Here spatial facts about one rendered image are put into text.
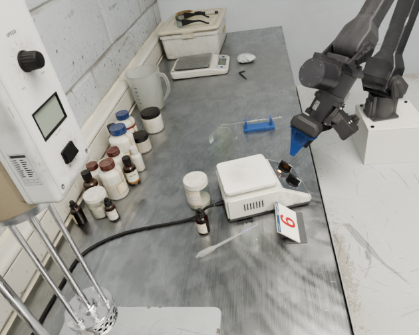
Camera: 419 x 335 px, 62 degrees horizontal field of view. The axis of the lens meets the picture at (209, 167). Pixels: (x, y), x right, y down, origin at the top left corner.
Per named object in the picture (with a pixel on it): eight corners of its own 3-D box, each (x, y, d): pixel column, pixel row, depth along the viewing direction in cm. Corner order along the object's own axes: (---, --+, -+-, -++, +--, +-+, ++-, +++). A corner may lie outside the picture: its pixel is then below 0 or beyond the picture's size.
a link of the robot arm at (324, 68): (346, 37, 75) (311, 24, 68) (380, 44, 69) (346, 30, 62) (326, 89, 79) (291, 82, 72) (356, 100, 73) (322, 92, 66)
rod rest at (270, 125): (273, 123, 114) (273, 113, 112) (275, 129, 111) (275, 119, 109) (243, 127, 115) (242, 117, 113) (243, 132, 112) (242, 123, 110)
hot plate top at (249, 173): (262, 155, 87) (262, 153, 87) (278, 185, 78) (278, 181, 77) (215, 166, 87) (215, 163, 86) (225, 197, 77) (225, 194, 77)
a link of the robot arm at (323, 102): (307, 88, 69) (335, 103, 67) (330, 83, 84) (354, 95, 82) (288, 123, 73) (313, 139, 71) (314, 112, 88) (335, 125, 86)
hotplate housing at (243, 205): (291, 172, 93) (291, 147, 88) (311, 205, 82) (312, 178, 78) (210, 191, 92) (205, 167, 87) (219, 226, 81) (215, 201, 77)
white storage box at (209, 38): (229, 32, 201) (227, 6, 192) (222, 56, 172) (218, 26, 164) (178, 38, 207) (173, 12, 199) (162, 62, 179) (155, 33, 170)
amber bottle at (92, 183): (88, 201, 96) (74, 173, 91) (98, 193, 99) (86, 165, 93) (96, 206, 94) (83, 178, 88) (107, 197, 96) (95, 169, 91)
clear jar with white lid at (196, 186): (197, 192, 92) (191, 168, 88) (216, 198, 89) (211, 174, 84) (183, 207, 88) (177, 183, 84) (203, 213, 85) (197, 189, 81)
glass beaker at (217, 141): (227, 145, 111) (215, 160, 105) (212, 132, 110) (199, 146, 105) (239, 133, 106) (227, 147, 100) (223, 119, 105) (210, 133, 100)
